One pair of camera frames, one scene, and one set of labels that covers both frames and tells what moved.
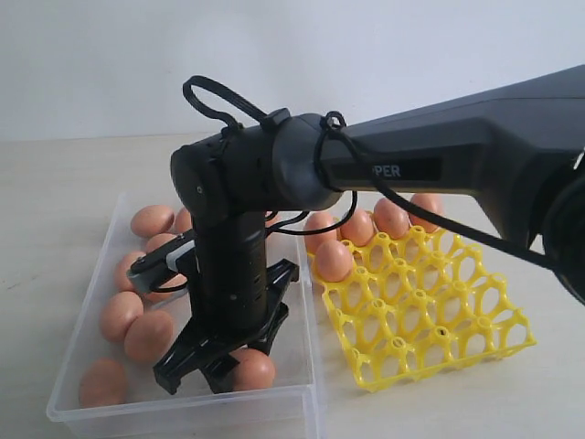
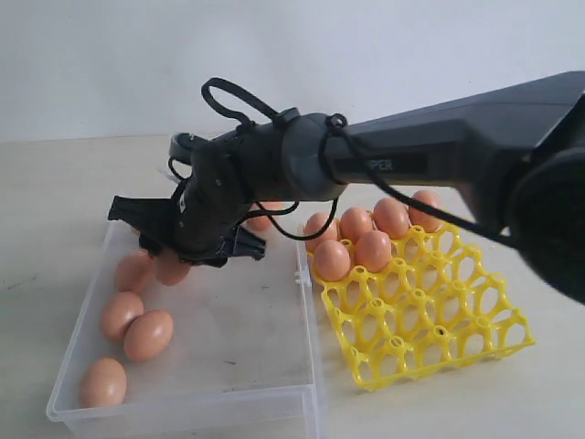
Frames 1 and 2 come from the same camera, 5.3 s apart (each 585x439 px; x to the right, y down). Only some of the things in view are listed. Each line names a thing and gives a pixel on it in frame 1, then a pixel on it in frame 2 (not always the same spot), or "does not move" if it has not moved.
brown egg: (317, 220) does not move
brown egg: (431, 201) does not move
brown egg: (255, 370) → (373, 251)
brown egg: (335, 261) does not move
